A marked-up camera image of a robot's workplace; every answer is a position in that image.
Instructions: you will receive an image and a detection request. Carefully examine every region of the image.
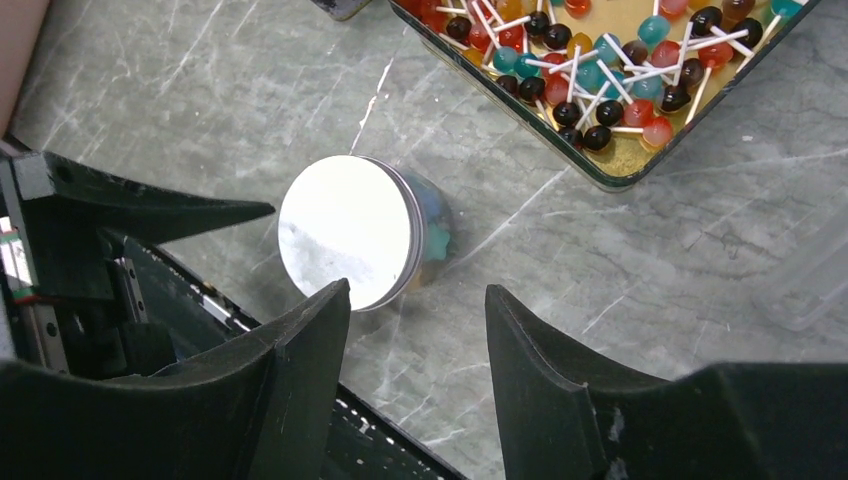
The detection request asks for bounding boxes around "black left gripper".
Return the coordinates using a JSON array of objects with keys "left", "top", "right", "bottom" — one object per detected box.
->
[{"left": 1, "top": 148, "right": 275, "bottom": 380}]

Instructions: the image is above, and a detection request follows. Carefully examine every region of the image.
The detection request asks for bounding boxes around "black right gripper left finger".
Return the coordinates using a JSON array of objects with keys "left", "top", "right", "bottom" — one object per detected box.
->
[{"left": 0, "top": 278, "right": 352, "bottom": 480}]

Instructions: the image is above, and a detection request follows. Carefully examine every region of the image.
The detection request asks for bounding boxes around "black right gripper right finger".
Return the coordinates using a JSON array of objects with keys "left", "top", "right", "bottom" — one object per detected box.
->
[{"left": 484, "top": 285, "right": 847, "bottom": 479}]

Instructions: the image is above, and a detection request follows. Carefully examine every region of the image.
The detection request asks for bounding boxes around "white jar lid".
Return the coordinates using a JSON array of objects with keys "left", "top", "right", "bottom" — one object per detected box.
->
[{"left": 277, "top": 155, "right": 424, "bottom": 311}]

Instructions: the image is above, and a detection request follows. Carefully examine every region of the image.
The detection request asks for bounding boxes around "clear plastic jar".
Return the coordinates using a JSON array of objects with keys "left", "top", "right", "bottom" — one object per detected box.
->
[{"left": 400, "top": 169, "right": 456, "bottom": 291}]

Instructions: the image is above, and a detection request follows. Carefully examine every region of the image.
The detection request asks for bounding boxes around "gold tin of star candies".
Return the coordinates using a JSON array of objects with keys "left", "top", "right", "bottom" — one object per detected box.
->
[{"left": 312, "top": 0, "right": 371, "bottom": 21}]

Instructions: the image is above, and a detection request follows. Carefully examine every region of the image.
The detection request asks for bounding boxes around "clear plastic scoop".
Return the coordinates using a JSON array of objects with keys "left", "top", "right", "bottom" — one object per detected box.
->
[{"left": 752, "top": 208, "right": 847, "bottom": 332}]

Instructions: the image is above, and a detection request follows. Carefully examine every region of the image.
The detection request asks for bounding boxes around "gold tin of lollipops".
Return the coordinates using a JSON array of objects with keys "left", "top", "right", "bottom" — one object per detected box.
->
[{"left": 391, "top": 1, "right": 814, "bottom": 192}]

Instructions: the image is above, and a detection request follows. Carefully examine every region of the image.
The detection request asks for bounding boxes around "pink plastic storage box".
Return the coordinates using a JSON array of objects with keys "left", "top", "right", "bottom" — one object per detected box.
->
[{"left": 1, "top": 0, "right": 50, "bottom": 135}]

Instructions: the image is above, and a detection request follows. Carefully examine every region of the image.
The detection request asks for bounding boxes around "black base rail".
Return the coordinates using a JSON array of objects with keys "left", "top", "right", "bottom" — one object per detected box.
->
[{"left": 143, "top": 247, "right": 459, "bottom": 479}]

